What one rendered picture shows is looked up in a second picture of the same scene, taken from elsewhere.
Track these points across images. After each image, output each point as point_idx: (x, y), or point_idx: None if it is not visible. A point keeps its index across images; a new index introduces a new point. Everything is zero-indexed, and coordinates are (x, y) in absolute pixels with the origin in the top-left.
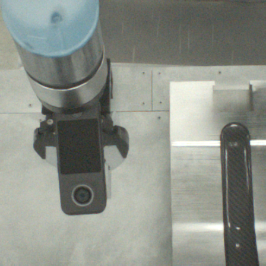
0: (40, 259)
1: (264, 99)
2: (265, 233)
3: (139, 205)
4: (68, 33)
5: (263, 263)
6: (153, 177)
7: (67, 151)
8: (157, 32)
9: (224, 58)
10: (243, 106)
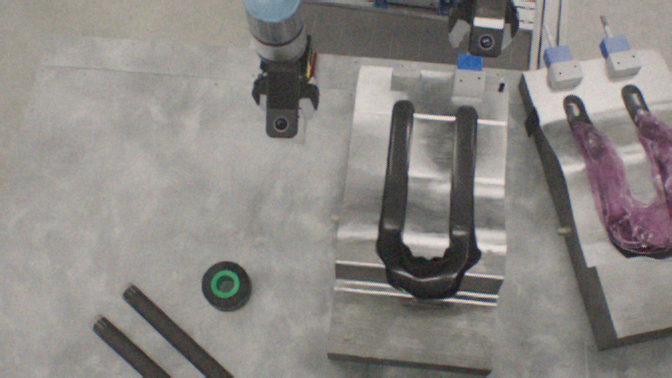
0: (248, 189)
1: (429, 85)
2: (415, 181)
3: (327, 158)
4: (279, 7)
5: (410, 200)
6: (341, 138)
7: (274, 93)
8: (371, 40)
9: None
10: (414, 90)
